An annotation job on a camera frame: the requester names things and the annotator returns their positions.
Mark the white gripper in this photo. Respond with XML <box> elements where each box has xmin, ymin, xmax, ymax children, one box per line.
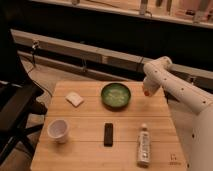
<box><xmin>143</xmin><ymin>77</ymin><xmax>160</xmax><ymax>96</ymax></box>

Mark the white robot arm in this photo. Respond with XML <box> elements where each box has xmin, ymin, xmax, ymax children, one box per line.
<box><xmin>143</xmin><ymin>56</ymin><xmax>213</xmax><ymax>171</ymax></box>

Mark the green ceramic bowl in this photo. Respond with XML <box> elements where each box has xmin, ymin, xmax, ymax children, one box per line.
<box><xmin>101</xmin><ymin>83</ymin><xmax>131</xmax><ymax>108</ymax></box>

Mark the white plastic bottle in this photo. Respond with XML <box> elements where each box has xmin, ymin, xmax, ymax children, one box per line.
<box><xmin>137</xmin><ymin>124</ymin><xmax>150</xmax><ymax>167</ymax></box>

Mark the black rectangular bar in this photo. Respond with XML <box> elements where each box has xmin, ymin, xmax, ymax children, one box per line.
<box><xmin>104</xmin><ymin>123</ymin><xmax>113</xmax><ymax>147</ymax></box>

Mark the wooden table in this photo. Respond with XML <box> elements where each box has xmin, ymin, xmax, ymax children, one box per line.
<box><xmin>31</xmin><ymin>81</ymin><xmax>187</xmax><ymax>171</ymax></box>

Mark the black chair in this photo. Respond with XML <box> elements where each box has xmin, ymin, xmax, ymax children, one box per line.
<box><xmin>0</xmin><ymin>18</ymin><xmax>47</xmax><ymax>165</ymax></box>

